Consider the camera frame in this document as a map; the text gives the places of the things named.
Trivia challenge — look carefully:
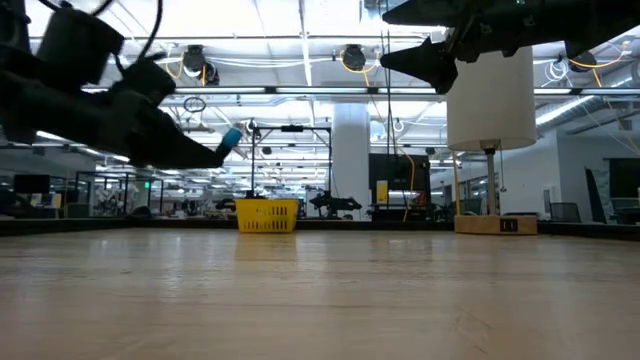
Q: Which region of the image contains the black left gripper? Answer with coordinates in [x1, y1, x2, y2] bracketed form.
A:
[0, 57, 226, 170]

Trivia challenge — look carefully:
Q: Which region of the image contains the black monitor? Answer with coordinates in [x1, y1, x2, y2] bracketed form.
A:
[13, 173, 52, 195]

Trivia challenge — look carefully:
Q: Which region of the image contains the black leaning panel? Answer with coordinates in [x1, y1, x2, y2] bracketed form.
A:
[584, 167, 609, 224]

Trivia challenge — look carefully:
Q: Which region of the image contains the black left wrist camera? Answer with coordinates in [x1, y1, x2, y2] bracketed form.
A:
[36, 7, 126, 87]

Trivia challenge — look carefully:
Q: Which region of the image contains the black wall screen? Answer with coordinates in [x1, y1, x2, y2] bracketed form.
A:
[607, 157, 640, 199]

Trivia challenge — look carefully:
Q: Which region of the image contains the yellow pole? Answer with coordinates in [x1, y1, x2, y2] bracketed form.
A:
[451, 149, 462, 217]

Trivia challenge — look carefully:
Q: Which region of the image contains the turquoise nail polish bottle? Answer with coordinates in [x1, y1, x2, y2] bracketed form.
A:
[215, 126, 245, 158]

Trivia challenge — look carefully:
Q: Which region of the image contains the white building column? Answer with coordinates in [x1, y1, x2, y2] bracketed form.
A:
[332, 102, 372, 221]

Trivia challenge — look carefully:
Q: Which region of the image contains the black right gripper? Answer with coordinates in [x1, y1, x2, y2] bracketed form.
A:
[379, 0, 567, 96]

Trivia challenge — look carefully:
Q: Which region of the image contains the yellow hanging cable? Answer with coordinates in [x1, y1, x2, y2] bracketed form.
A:
[399, 152, 417, 223]

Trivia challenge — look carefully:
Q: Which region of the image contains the yellow plastic basket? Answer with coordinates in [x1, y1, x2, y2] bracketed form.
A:
[234, 197, 301, 234]

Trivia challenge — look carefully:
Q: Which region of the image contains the black mesh chair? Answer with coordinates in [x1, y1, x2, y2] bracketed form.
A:
[548, 201, 583, 224]

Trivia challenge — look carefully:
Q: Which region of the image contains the coiled black cable loop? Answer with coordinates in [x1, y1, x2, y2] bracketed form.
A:
[182, 95, 208, 114]

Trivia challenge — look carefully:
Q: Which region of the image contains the black overhead frame rig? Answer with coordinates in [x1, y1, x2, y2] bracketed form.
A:
[248, 123, 334, 200]

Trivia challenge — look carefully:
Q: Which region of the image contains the black display cabinet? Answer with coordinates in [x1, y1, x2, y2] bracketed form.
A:
[368, 152, 432, 207]

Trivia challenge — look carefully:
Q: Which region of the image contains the black ceiling cable reel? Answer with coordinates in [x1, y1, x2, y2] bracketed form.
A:
[181, 43, 222, 87]
[339, 43, 379, 87]
[568, 48, 598, 74]

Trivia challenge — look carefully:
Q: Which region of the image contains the white shade wooden base lamp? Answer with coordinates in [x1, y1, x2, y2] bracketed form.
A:
[445, 45, 539, 236]

